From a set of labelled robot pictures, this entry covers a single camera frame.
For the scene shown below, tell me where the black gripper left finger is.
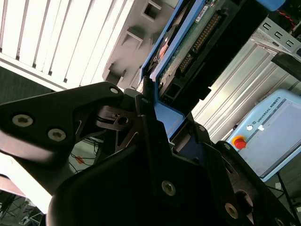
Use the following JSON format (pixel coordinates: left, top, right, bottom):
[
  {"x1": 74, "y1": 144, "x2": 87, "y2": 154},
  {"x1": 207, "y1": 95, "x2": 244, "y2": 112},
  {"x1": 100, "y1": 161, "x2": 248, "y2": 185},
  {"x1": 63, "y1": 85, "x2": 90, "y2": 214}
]
[{"x1": 0, "y1": 76, "x2": 184, "y2": 205}]

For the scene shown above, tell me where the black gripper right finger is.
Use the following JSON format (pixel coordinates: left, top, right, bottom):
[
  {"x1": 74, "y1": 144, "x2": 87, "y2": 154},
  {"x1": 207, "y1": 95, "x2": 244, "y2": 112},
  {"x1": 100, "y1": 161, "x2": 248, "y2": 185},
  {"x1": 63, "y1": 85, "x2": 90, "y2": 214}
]
[{"x1": 188, "y1": 114, "x2": 301, "y2": 226}]

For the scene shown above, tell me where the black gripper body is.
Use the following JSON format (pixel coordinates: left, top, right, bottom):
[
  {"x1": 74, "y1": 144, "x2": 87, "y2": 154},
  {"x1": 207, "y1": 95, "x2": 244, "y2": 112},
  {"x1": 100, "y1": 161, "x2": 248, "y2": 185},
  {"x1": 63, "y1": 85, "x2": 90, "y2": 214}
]
[{"x1": 48, "y1": 145, "x2": 238, "y2": 226}]

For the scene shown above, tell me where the hard disk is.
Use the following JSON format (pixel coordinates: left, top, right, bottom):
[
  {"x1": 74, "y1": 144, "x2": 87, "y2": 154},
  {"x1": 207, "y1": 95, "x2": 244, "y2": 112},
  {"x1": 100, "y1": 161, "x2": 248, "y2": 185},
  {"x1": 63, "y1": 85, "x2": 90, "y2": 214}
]
[{"x1": 138, "y1": 0, "x2": 287, "y2": 165}]

